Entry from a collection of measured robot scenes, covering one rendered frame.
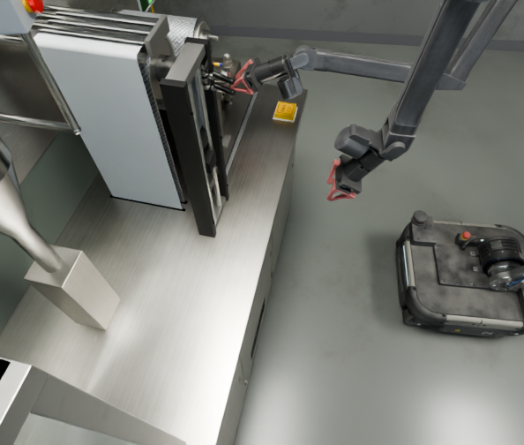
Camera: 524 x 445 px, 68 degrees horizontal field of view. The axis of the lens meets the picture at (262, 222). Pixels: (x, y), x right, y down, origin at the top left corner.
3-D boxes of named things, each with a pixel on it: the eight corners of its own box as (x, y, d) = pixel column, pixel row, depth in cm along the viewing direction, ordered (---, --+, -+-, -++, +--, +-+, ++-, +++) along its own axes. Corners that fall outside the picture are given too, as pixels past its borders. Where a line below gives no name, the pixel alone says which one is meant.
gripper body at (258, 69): (262, 74, 131) (281, 68, 127) (254, 94, 125) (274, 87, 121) (252, 57, 126) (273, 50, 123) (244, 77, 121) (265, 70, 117)
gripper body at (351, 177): (337, 186, 99) (356, 170, 94) (337, 156, 105) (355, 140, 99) (357, 196, 102) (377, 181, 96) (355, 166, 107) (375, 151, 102)
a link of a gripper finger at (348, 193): (318, 201, 105) (340, 184, 98) (318, 181, 109) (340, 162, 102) (338, 210, 108) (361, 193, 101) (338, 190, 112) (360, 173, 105)
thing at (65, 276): (111, 342, 100) (-27, 216, 53) (62, 329, 102) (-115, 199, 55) (133, 292, 108) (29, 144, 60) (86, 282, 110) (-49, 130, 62)
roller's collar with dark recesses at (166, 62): (183, 92, 93) (177, 68, 88) (159, 88, 94) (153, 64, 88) (191, 75, 96) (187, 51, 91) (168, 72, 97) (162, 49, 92)
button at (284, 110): (292, 121, 146) (293, 116, 144) (274, 117, 147) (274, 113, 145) (295, 109, 149) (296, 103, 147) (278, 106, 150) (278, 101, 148)
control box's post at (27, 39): (78, 132, 70) (19, 25, 54) (70, 131, 71) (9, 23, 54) (82, 126, 71) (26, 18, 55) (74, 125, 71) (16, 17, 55)
